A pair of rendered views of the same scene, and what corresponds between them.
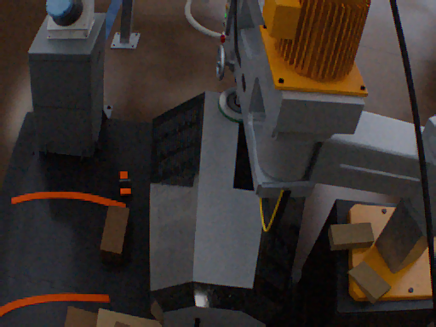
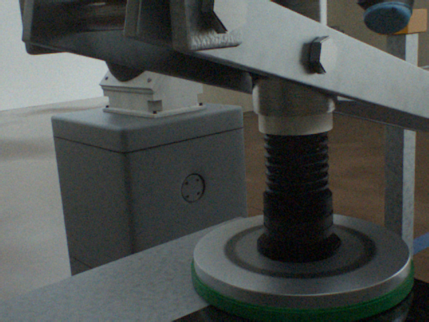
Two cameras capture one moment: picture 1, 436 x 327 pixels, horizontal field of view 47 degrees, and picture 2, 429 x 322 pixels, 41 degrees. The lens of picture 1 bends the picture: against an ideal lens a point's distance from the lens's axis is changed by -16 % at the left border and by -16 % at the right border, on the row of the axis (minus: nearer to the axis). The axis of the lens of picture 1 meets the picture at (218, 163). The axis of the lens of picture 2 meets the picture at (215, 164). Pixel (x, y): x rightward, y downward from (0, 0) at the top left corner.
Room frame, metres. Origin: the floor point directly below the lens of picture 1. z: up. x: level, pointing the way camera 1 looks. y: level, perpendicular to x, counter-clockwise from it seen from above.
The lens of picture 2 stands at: (1.58, -0.46, 1.07)
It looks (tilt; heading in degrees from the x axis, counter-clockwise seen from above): 14 degrees down; 56
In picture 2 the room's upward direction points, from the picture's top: 4 degrees counter-clockwise
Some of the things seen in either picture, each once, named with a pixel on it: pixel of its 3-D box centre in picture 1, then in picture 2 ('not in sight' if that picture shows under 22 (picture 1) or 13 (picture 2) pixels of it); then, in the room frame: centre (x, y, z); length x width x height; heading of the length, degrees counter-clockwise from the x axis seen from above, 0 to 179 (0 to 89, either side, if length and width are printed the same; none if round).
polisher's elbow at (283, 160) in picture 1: (290, 140); not in sight; (1.30, -0.21, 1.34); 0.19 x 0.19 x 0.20
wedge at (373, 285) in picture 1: (370, 279); not in sight; (1.13, -0.71, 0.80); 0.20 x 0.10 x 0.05; 42
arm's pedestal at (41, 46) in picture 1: (68, 84); (157, 251); (2.31, 0.97, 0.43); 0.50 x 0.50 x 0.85; 6
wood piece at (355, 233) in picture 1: (351, 236); not in sight; (1.34, -0.61, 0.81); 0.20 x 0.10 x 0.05; 103
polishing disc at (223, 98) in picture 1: (243, 103); (298, 251); (1.94, -0.06, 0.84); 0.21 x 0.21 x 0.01
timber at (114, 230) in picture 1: (115, 234); not in sight; (1.59, 0.47, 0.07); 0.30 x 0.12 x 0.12; 3
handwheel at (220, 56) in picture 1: (229, 62); not in sight; (1.80, 0.03, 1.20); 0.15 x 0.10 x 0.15; 13
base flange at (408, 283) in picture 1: (396, 252); not in sight; (1.32, -0.86, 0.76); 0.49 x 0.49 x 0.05; 5
